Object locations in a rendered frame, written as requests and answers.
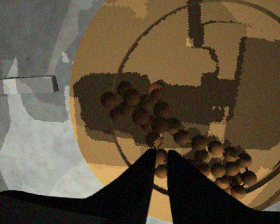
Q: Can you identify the round wooden bead board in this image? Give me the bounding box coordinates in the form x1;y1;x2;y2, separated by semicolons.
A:
70;0;280;211

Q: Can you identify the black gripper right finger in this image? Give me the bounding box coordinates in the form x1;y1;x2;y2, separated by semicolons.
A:
166;149;280;224

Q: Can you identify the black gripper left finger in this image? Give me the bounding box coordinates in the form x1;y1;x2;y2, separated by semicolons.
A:
0;148;156;224

